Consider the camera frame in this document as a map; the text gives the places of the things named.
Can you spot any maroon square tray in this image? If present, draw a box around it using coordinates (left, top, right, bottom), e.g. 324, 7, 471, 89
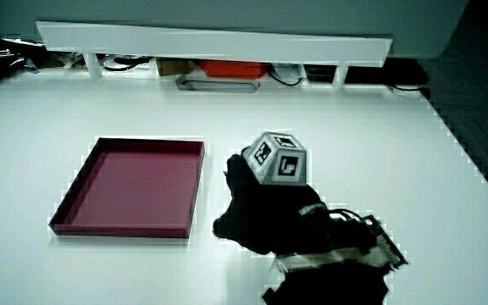
48, 136, 206, 239

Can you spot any person's right forearm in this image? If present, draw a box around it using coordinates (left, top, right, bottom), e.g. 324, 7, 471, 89
262, 208, 409, 305

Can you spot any grey oblong tray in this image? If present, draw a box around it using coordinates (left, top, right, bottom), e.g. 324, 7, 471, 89
175, 75, 262, 94

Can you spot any black cable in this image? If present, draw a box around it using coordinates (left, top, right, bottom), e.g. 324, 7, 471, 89
101, 56, 153, 73
267, 69, 305, 87
389, 83, 432, 99

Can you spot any orange box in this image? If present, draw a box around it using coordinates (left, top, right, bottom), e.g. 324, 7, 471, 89
196, 59, 271, 80

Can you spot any person's right hand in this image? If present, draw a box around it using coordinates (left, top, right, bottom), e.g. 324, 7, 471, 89
212, 130, 339, 257

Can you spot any white shelf riser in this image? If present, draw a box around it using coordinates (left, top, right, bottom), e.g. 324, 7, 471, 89
35, 20, 394, 90

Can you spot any brown cardboard box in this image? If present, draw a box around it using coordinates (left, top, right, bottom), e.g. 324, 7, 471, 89
155, 58, 195, 78

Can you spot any black device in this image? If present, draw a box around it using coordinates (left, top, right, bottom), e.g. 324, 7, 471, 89
304, 64, 341, 84

